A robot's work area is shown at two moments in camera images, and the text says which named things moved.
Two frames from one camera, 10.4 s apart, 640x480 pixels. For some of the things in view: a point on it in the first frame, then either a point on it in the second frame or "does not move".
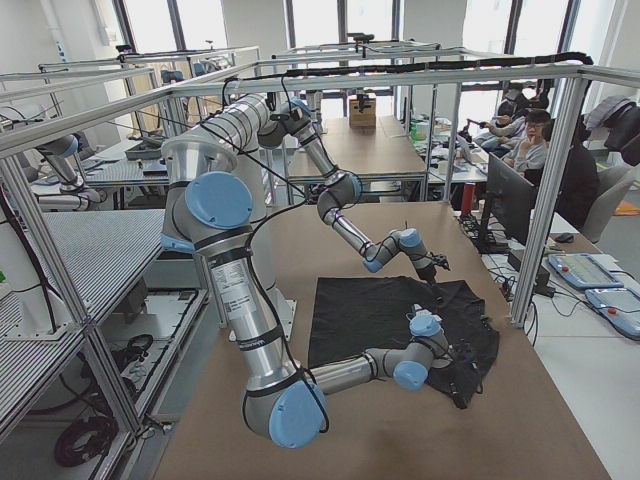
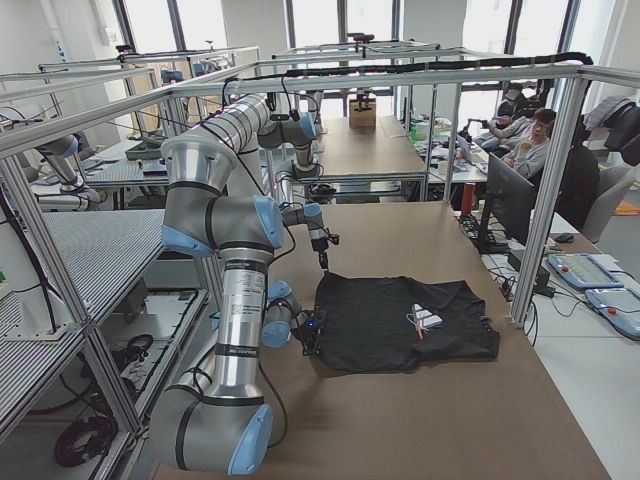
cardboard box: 362,113 does not move
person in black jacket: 579,191 does not move
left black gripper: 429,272 → 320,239
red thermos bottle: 468,198 does not move
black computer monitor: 508,202 does not move
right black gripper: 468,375 → 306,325
